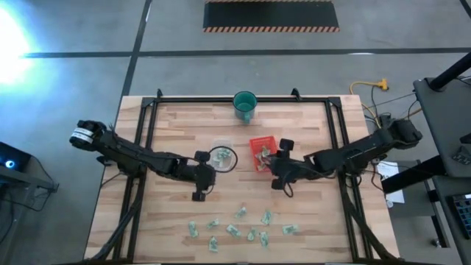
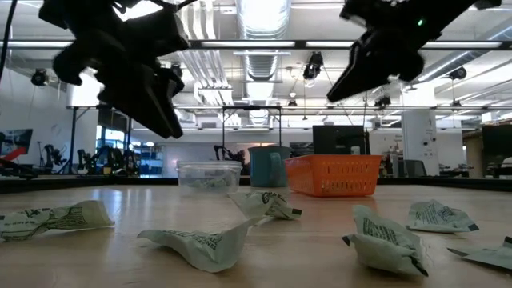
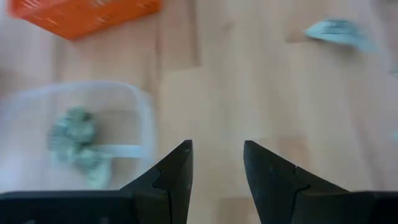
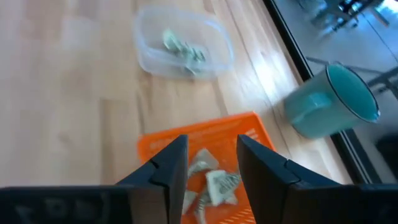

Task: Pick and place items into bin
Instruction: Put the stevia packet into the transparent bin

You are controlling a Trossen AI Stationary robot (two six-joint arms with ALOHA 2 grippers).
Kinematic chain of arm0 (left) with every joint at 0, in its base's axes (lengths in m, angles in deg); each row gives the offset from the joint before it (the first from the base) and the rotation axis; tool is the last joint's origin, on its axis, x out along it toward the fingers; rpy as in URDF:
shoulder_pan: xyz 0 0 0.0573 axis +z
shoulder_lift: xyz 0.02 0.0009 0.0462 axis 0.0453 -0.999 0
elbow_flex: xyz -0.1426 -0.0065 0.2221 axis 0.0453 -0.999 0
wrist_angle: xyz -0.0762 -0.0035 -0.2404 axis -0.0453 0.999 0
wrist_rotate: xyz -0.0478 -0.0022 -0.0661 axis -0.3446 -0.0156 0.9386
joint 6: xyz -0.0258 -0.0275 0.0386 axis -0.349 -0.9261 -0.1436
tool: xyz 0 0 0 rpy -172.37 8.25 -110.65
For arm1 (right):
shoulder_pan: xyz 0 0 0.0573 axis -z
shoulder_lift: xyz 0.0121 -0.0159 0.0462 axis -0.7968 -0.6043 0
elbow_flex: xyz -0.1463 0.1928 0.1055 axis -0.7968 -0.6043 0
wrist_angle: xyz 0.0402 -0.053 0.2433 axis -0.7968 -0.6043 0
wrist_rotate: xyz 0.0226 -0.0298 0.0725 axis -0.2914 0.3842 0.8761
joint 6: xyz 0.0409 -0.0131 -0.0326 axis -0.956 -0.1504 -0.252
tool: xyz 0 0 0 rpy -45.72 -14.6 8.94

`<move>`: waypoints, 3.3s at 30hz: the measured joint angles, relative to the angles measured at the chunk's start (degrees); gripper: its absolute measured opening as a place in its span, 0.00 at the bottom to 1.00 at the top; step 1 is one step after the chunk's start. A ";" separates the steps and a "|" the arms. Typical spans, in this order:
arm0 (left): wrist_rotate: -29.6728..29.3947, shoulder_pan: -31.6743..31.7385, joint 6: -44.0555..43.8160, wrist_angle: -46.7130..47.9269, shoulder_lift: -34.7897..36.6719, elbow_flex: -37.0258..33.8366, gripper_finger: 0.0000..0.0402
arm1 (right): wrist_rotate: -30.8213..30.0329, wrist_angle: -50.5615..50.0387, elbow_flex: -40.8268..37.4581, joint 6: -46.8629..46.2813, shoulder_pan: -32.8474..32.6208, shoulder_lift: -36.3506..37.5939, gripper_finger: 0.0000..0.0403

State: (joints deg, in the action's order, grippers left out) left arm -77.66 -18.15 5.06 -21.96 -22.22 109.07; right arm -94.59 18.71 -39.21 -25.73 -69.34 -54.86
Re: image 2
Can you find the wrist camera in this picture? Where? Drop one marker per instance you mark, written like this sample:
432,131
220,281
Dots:
76,64
412,66

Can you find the orange plastic basket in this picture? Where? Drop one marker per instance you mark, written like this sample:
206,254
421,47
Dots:
332,176

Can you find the long horizontal metal rail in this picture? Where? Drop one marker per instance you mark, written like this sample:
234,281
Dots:
340,107

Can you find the black monitor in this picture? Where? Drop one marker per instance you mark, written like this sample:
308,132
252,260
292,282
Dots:
340,140

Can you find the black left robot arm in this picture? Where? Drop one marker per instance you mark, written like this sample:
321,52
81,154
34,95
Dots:
76,14

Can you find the black metal stand frame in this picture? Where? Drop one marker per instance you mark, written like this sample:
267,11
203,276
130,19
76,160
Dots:
223,132

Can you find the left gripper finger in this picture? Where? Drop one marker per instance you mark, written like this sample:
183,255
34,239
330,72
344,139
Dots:
144,104
174,82

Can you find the silver ceiling air duct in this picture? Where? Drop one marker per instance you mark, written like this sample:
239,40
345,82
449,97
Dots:
262,16

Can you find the black cabinet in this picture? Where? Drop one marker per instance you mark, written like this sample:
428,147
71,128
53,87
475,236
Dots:
498,148

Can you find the black ceiling spotlight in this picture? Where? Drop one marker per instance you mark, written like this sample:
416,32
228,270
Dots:
457,74
39,77
292,103
382,101
313,66

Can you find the black table frame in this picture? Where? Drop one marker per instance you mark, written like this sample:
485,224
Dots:
120,182

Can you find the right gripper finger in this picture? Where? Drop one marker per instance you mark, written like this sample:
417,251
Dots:
360,48
372,68

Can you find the teal mug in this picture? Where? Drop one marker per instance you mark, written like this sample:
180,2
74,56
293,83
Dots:
262,168

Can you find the clear plastic container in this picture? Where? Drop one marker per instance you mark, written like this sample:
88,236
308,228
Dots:
208,170

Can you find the wall screen with picture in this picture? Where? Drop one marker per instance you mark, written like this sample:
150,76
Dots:
16,140

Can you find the white square pillar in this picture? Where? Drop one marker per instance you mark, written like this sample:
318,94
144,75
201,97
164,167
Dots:
420,136

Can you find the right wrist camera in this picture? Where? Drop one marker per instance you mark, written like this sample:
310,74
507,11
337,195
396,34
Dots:
412,66

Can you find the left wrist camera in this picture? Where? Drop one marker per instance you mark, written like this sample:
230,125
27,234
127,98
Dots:
76,64

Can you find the black background robot arm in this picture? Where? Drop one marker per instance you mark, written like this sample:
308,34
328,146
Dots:
54,156
108,160
232,155

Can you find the dark office chair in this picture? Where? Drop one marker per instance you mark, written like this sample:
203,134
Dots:
416,168

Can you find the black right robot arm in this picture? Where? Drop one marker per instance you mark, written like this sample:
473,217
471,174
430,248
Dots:
452,10

